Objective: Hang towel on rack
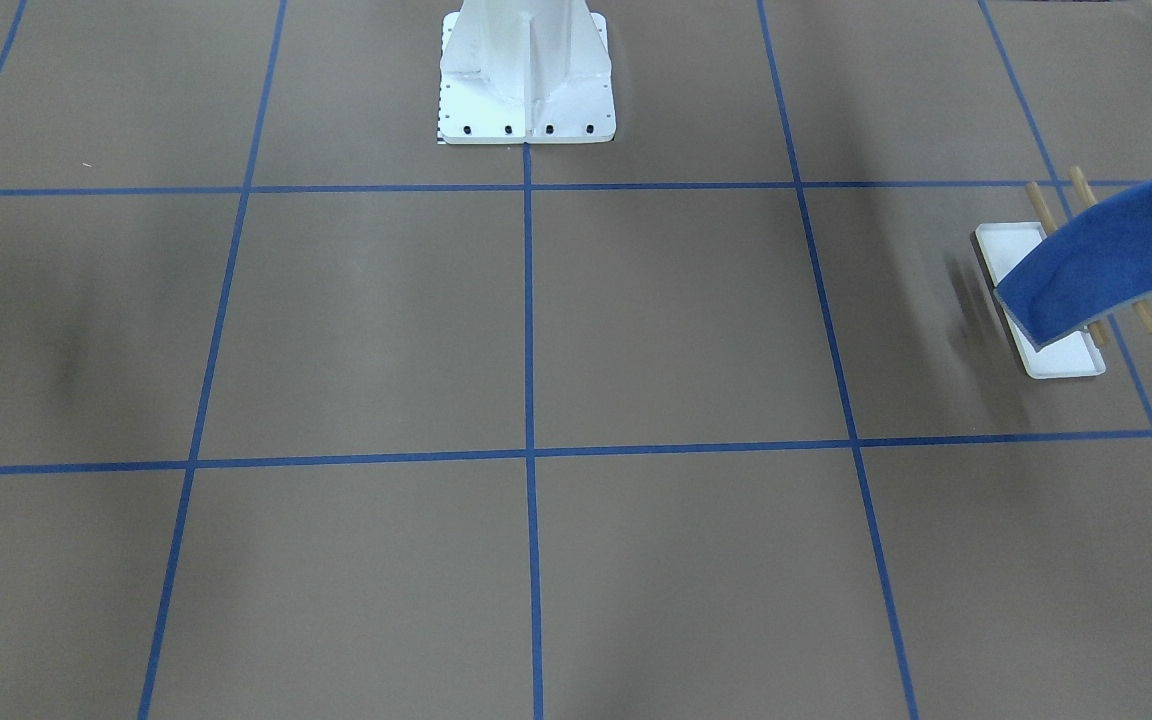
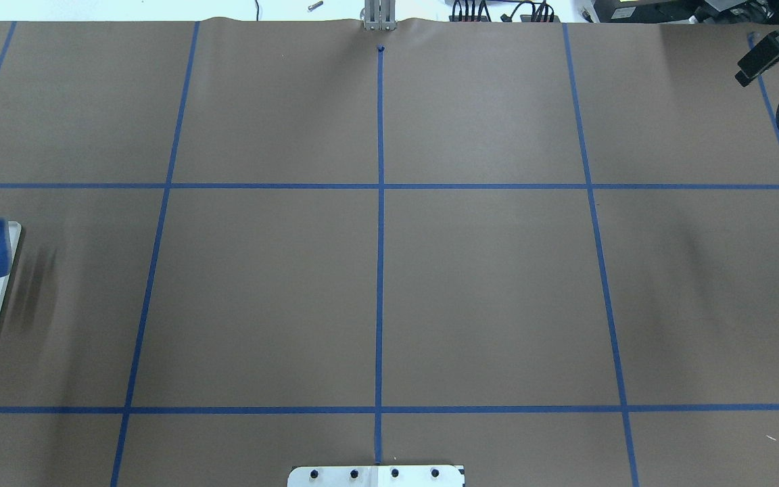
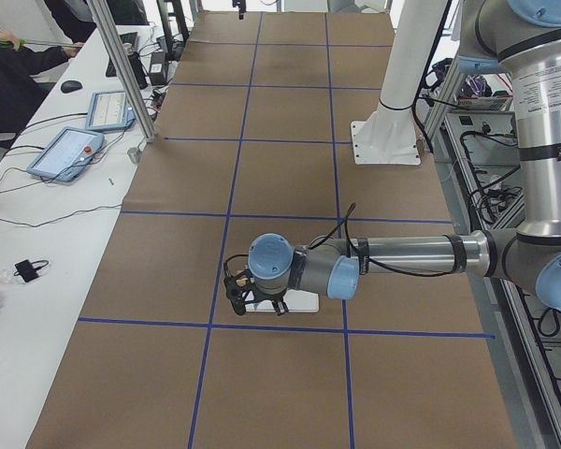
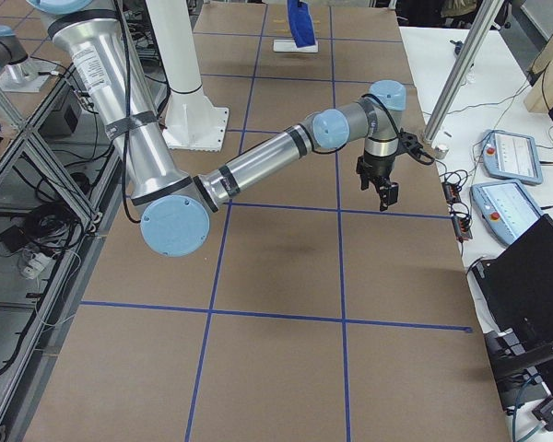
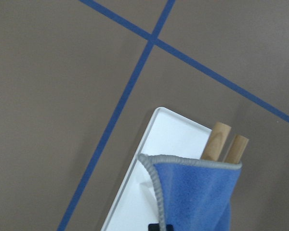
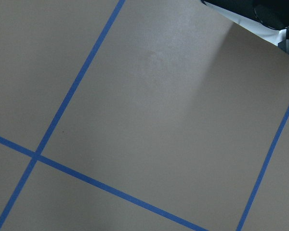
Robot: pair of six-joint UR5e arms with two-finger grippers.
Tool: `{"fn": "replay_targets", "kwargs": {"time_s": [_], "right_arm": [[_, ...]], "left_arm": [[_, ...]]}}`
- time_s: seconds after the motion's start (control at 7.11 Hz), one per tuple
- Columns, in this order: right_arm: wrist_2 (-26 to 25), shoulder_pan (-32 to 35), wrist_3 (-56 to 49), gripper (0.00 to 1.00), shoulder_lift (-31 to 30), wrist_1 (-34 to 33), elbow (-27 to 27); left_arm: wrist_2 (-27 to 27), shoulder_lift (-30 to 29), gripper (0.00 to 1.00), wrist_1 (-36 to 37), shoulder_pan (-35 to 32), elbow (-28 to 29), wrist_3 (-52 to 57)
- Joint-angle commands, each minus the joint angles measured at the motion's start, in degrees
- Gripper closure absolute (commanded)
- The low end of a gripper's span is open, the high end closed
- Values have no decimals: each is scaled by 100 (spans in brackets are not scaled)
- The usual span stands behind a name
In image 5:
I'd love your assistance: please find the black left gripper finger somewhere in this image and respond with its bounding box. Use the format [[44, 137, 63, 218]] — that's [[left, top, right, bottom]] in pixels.
[[148, 223, 173, 231]]

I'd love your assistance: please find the blue microfiber towel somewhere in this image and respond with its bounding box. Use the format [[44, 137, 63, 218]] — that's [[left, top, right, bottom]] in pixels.
[[137, 154, 242, 231]]

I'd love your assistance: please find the white rack base tray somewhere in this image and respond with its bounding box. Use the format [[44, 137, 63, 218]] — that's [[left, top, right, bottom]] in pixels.
[[101, 107, 211, 231]]

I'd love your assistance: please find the wooden rack rod near tray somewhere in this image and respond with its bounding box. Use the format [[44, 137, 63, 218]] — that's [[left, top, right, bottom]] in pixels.
[[200, 122, 231, 161]]

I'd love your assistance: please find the wooden rack rod far side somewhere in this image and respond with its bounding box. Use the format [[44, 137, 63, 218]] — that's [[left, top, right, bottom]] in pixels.
[[223, 135, 249, 164]]

